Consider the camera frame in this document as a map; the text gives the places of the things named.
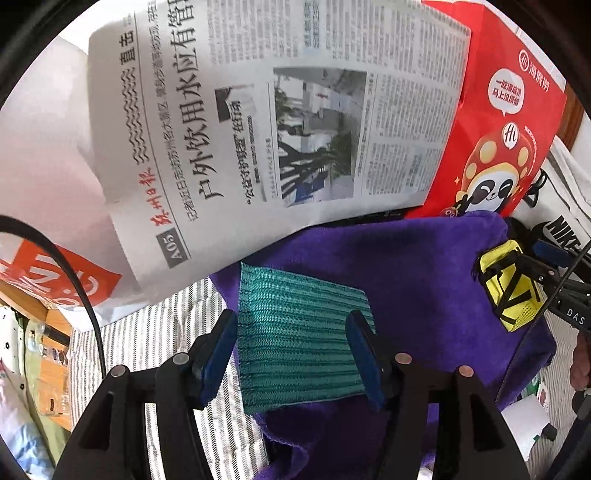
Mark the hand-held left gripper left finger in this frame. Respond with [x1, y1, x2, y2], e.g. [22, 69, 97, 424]
[53, 309, 241, 480]

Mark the striped bed sheet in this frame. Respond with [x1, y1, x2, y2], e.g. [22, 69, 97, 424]
[69, 277, 578, 480]

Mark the white plastic shopping bag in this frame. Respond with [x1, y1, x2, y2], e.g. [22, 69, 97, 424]
[0, 34, 141, 328]

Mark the white tissue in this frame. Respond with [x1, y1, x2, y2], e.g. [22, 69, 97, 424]
[501, 392, 550, 457]

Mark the purple towel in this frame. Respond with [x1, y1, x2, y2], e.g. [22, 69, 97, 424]
[210, 210, 557, 480]

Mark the yellow mesh pouch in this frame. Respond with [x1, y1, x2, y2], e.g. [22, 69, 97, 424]
[478, 239, 546, 333]

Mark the person's right hand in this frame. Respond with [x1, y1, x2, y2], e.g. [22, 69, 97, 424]
[570, 335, 591, 402]

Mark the red panda paper bag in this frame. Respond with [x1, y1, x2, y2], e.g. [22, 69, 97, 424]
[406, 0, 568, 220]

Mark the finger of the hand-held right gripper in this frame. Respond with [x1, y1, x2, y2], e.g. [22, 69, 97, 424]
[530, 239, 578, 261]
[517, 253, 570, 291]

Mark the wooden furniture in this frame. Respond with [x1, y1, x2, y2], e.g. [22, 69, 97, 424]
[0, 281, 72, 430]

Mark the newspaper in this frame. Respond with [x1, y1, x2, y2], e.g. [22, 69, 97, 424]
[88, 0, 472, 289]

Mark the beige waist bag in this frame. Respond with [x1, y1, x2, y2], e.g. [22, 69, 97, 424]
[512, 136, 591, 252]

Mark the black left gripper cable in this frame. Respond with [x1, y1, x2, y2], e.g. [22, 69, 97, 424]
[0, 215, 102, 370]

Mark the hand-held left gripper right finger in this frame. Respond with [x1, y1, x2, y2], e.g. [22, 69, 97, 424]
[346, 310, 532, 480]

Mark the green striped cloth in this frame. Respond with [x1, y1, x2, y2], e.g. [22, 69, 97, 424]
[236, 262, 377, 414]

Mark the white dotted cloth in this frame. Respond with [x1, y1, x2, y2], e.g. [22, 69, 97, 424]
[0, 307, 51, 467]

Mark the thin black right gripper cable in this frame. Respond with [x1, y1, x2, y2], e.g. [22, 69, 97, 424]
[499, 244, 591, 402]

